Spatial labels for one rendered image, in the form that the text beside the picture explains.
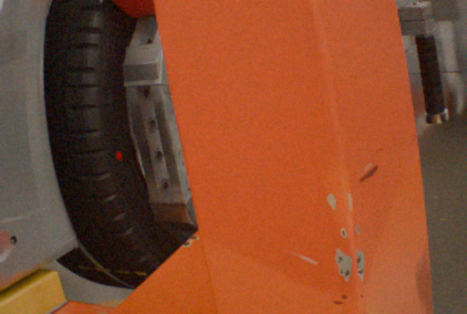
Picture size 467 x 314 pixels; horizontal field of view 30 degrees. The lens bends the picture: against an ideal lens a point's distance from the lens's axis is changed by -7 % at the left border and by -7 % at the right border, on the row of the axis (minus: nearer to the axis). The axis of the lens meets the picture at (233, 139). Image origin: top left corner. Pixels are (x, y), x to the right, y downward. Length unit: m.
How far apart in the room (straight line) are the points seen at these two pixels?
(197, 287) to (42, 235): 0.35
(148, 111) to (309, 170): 0.55
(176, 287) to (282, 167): 0.21
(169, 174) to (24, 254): 0.25
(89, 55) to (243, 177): 0.52
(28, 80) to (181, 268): 0.39
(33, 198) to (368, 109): 0.54
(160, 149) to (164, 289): 0.40
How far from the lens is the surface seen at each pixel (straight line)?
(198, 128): 0.80
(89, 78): 1.26
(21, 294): 1.18
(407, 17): 1.49
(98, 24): 1.27
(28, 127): 1.17
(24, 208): 1.17
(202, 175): 0.81
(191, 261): 0.89
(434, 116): 1.51
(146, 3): 1.25
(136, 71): 1.25
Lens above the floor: 1.14
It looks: 14 degrees down
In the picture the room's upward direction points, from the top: 11 degrees counter-clockwise
